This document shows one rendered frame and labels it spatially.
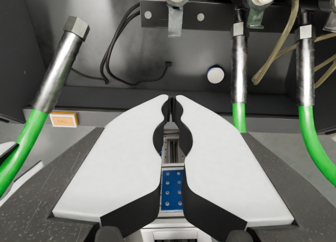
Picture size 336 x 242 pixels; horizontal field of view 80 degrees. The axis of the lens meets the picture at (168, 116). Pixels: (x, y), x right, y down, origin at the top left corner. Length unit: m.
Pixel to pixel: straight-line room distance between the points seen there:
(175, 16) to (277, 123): 0.34
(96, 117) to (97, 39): 0.18
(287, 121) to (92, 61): 0.46
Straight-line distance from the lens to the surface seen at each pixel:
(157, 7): 0.33
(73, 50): 0.22
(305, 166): 2.22
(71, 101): 0.50
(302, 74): 0.29
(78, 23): 0.23
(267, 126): 0.49
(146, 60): 0.51
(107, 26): 0.51
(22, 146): 0.22
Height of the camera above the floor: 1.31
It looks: 59 degrees down
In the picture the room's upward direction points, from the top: 179 degrees counter-clockwise
